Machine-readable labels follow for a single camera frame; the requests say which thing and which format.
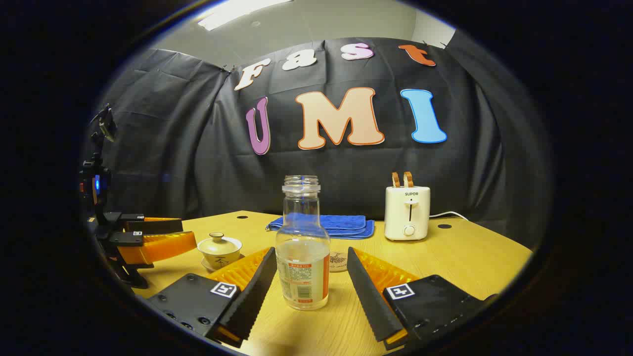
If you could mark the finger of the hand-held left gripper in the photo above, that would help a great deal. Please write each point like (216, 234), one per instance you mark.
(158, 226)
(163, 247)

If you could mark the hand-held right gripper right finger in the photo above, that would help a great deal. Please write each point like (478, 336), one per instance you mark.
(368, 296)

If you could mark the toast slice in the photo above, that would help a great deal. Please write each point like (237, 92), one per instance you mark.
(408, 179)
(396, 180)

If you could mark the white toaster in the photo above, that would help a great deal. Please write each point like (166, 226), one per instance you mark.
(408, 212)

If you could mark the clear water bottle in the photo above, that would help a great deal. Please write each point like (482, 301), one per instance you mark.
(301, 232)

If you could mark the round cork coaster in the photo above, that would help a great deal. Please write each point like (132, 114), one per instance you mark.
(339, 262)

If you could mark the folded blue towel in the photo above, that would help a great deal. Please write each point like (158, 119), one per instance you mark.
(346, 225)

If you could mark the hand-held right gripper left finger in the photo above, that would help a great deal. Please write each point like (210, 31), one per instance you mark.
(254, 296)

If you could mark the cream teacup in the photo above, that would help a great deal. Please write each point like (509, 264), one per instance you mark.
(220, 261)

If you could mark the black backdrop cloth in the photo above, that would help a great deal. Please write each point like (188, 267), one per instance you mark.
(198, 163)

